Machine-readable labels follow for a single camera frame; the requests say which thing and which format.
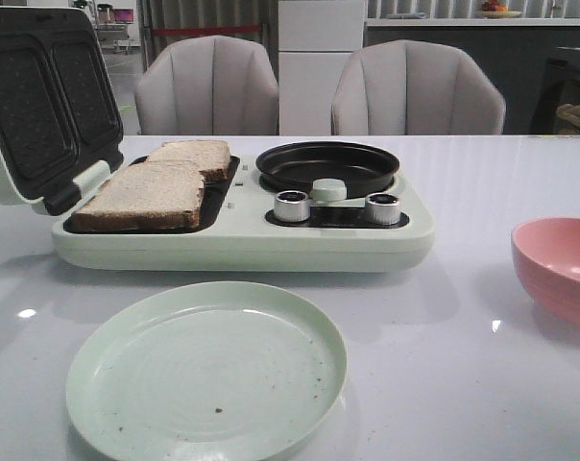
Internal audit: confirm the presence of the bread slice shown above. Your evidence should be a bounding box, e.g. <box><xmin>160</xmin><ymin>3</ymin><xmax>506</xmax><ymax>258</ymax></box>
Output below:
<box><xmin>146</xmin><ymin>139</ymin><xmax>230</xmax><ymax>182</ymax></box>
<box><xmin>71</xmin><ymin>160</ymin><xmax>205</xmax><ymax>231</ymax></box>

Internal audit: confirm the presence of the green breakfast maker lid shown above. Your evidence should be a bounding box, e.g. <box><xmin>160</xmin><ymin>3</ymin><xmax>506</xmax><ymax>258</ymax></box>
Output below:
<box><xmin>0</xmin><ymin>7</ymin><xmax>123</xmax><ymax>216</ymax></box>

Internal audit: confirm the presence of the pink bowl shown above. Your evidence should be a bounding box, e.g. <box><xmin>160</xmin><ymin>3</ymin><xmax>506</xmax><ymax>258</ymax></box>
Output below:
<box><xmin>511</xmin><ymin>217</ymin><xmax>580</xmax><ymax>326</ymax></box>

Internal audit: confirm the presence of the green breakfast maker base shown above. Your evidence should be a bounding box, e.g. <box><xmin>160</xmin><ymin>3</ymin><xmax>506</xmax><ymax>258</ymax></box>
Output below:
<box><xmin>52</xmin><ymin>155</ymin><xmax>434</xmax><ymax>273</ymax></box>

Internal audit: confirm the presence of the left silver control knob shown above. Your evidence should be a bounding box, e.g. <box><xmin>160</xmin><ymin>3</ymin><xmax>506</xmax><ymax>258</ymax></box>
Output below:
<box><xmin>273</xmin><ymin>190</ymin><xmax>310</xmax><ymax>223</ymax></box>

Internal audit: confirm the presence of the silver control knob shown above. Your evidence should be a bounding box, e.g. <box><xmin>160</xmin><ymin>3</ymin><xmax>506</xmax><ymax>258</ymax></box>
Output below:
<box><xmin>364</xmin><ymin>192</ymin><xmax>401</xmax><ymax>226</ymax></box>
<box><xmin>273</xmin><ymin>190</ymin><xmax>310</xmax><ymax>223</ymax></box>

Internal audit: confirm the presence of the black round frying pan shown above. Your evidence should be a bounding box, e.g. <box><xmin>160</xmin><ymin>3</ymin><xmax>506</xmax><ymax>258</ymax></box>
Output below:
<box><xmin>255</xmin><ymin>141</ymin><xmax>399</xmax><ymax>199</ymax></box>

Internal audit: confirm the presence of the right silver control knob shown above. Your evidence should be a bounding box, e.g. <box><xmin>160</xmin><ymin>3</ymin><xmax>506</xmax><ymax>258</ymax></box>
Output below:
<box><xmin>364</xmin><ymin>192</ymin><xmax>401</xmax><ymax>226</ymax></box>

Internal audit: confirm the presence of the light green plate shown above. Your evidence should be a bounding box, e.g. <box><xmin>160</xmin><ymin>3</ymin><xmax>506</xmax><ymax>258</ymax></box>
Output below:
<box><xmin>66</xmin><ymin>281</ymin><xmax>348</xmax><ymax>460</ymax></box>

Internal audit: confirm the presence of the left grey chair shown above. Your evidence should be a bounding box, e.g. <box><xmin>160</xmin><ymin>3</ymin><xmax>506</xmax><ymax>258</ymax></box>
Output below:
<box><xmin>134</xmin><ymin>36</ymin><xmax>279</xmax><ymax>135</ymax></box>

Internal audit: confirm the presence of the grey chair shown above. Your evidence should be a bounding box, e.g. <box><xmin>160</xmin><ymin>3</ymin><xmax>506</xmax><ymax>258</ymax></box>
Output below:
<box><xmin>134</xmin><ymin>36</ymin><xmax>279</xmax><ymax>135</ymax></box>
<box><xmin>331</xmin><ymin>39</ymin><xmax>506</xmax><ymax>136</ymax></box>

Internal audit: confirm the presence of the right grey chair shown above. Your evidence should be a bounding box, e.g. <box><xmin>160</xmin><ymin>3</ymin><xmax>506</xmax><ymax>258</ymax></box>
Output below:
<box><xmin>331</xmin><ymin>39</ymin><xmax>506</xmax><ymax>136</ymax></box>

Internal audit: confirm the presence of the white refrigerator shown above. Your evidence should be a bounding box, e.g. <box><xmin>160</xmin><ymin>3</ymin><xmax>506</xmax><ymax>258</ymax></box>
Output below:
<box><xmin>278</xmin><ymin>1</ymin><xmax>367</xmax><ymax>135</ymax></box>

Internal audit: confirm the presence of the grey counter with white top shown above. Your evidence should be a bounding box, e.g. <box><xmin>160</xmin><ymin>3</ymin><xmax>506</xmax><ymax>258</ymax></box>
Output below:
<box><xmin>365</xmin><ymin>18</ymin><xmax>580</xmax><ymax>134</ymax></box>

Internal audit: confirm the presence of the fruit plate on counter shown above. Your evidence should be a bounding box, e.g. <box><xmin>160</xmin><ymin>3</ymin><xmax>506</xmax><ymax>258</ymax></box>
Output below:
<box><xmin>476</xmin><ymin>0</ymin><xmax>522</xmax><ymax>19</ymax></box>

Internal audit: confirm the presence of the dark washing machine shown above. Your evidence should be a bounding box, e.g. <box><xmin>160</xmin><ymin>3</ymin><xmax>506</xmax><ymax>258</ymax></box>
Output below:
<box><xmin>530</xmin><ymin>47</ymin><xmax>580</xmax><ymax>134</ymax></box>

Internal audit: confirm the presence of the green pan handle knob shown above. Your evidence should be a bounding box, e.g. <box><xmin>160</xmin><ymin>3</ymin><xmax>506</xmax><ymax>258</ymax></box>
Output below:
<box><xmin>310</xmin><ymin>178</ymin><xmax>347</xmax><ymax>203</ymax></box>

